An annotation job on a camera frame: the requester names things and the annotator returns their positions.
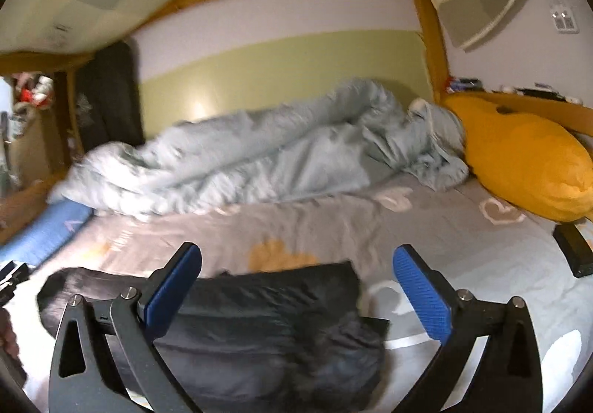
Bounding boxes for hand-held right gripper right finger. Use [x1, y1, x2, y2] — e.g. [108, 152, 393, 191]
[393, 244, 544, 413]

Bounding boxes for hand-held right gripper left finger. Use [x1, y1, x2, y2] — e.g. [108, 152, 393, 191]
[49, 242, 203, 413]

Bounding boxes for black puffer jacket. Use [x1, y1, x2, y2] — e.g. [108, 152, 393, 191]
[36, 261, 391, 413]

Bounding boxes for person's left hand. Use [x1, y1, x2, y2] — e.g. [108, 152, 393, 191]
[0, 308, 20, 360]

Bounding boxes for blue pillow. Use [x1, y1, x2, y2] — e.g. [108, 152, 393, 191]
[0, 200, 93, 268]

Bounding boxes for grey printed bedsheet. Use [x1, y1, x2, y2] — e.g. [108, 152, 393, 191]
[0, 172, 593, 413]

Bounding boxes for black rectangular box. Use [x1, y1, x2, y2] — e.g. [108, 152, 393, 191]
[552, 222, 593, 278]

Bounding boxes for yellow pillow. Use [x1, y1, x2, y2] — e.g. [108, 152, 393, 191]
[442, 92, 593, 224]

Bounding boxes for light blue duvet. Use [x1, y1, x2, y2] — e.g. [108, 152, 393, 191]
[46, 78, 470, 221]

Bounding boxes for red and white clutter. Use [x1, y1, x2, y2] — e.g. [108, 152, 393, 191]
[11, 72, 56, 117]

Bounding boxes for small items on headboard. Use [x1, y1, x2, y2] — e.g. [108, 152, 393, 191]
[445, 77, 584, 104]

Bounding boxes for wooden bed frame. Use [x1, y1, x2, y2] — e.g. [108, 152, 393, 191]
[0, 0, 593, 228]

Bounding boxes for white wall socket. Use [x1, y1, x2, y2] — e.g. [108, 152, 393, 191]
[549, 5, 580, 33]

